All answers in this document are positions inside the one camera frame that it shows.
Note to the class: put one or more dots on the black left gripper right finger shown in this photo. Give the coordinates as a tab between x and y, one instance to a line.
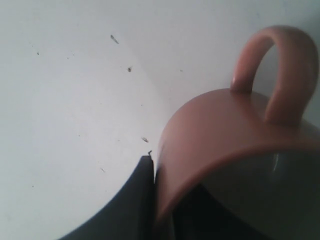
199	216

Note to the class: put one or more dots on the pink ceramic mug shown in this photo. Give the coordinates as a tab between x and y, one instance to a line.
248	144

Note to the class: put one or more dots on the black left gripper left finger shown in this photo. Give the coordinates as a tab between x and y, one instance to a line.
130	213

